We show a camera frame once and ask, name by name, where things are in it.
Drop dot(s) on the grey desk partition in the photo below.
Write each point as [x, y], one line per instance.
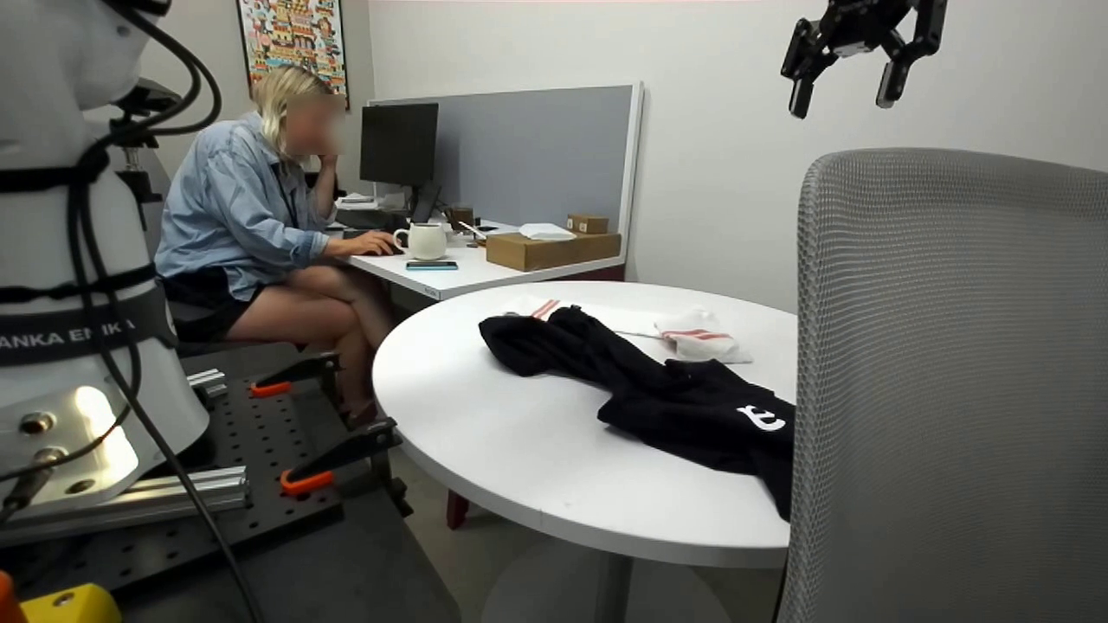
[532, 150]

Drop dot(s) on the grey office chair black frame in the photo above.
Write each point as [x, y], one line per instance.
[948, 383]

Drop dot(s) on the small labelled cardboard box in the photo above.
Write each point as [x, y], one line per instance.
[591, 228]

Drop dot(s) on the black computer monitor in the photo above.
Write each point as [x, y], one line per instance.
[398, 143]

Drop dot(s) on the smartphone in blue case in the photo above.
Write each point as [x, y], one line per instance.
[429, 266]

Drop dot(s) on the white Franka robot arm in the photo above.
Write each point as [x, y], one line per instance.
[57, 229]

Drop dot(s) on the white cloth with red stripes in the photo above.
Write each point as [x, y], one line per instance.
[693, 336]

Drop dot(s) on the aluminium rail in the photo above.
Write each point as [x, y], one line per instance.
[173, 491]

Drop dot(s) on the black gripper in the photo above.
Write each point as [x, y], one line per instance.
[859, 23]

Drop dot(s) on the black shirt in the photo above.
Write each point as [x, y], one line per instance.
[668, 394]

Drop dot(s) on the person in blue shirt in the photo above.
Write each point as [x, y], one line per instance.
[229, 209]

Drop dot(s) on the white paper envelope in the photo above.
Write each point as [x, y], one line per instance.
[549, 232]

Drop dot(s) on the large brown cardboard box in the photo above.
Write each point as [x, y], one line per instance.
[540, 249]

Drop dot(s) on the orange black clamp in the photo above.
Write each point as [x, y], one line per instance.
[342, 450]
[283, 383]

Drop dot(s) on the colourful wall poster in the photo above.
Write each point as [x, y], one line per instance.
[294, 41]

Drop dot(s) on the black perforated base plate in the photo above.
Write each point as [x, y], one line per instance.
[253, 461]

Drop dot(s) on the white teapot mug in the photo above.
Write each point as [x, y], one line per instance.
[424, 240]

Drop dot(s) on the yellow plastic object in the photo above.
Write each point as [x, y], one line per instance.
[73, 607]

